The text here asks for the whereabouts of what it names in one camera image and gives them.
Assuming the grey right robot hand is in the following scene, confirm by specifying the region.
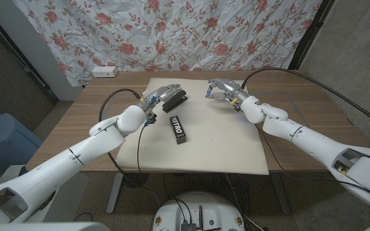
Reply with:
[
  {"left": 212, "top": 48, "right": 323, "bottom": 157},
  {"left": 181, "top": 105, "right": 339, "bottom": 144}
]
[{"left": 206, "top": 78, "right": 251, "bottom": 105}]

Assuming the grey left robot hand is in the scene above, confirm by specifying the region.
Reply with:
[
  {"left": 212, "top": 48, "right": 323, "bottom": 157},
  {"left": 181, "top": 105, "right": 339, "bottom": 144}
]
[{"left": 139, "top": 83, "right": 182, "bottom": 112}]

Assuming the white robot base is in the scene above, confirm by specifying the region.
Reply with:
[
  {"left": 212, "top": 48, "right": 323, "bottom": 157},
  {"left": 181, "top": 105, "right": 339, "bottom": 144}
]
[{"left": 152, "top": 191, "right": 245, "bottom": 231}]

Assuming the black stapler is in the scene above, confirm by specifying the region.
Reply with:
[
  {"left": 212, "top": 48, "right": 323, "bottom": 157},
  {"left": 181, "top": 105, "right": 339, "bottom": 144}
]
[{"left": 162, "top": 90, "right": 188, "bottom": 114}]

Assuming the black Nitro box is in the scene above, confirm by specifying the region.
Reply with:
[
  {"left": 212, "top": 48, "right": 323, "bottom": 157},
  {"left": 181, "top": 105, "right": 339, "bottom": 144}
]
[{"left": 169, "top": 115, "right": 187, "bottom": 144}]

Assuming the cream foam mat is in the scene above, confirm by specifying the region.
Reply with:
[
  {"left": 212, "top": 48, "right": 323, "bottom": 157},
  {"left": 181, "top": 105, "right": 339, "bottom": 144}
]
[{"left": 116, "top": 78, "right": 269, "bottom": 176}]

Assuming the white power strip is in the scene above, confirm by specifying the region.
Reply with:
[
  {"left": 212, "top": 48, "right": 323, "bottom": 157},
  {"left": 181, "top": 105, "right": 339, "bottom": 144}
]
[{"left": 91, "top": 65, "right": 119, "bottom": 78}]

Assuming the floral backdrop cloth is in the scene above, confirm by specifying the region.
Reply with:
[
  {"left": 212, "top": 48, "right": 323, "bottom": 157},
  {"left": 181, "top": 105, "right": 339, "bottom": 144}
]
[{"left": 11, "top": 0, "right": 324, "bottom": 87}]

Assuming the wooden table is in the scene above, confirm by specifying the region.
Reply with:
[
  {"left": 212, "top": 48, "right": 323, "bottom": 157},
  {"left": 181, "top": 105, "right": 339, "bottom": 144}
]
[{"left": 26, "top": 70, "right": 370, "bottom": 215}]

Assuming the black backdrop stand pole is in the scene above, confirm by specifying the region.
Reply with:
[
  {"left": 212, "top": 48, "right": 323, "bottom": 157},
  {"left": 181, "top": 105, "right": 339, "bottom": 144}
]
[{"left": 288, "top": 0, "right": 336, "bottom": 70}]

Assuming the blue storage bin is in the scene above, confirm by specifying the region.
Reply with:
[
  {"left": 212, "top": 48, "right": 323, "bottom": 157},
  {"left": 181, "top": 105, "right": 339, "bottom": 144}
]
[{"left": 0, "top": 112, "right": 43, "bottom": 173}]

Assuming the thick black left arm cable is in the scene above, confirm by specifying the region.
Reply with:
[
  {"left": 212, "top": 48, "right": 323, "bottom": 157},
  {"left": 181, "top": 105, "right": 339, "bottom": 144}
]
[{"left": 98, "top": 88, "right": 162, "bottom": 209}]

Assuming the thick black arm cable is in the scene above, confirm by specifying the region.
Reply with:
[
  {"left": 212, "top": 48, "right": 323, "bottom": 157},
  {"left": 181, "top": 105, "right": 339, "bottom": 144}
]
[
  {"left": 240, "top": 67, "right": 370, "bottom": 135},
  {"left": 98, "top": 88, "right": 162, "bottom": 209}
]

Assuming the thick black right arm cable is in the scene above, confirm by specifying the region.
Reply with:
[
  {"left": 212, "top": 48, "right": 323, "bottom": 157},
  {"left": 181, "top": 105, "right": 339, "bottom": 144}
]
[{"left": 240, "top": 67, "right": 370, "bottom": 135}]

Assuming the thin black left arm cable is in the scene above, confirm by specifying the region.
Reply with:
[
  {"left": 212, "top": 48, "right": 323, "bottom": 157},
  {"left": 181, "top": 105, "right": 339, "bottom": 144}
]
[{"left": 136, "top": 124, "right": 148, "bottom": 175}]

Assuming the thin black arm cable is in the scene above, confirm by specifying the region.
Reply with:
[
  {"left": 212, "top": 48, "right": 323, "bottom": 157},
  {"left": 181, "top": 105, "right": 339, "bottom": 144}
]
[
  {"left": 136, "top": 124, "right": 148, "bottom": 175},
  {"left": 254, "top": 123, "right": 370, "bottom": 194}
]

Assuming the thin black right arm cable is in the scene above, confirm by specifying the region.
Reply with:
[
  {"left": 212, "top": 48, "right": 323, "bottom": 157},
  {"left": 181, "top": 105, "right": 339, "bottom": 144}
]
[{"left": 254, "top": 123, "right": 370, "bottom": 194}]

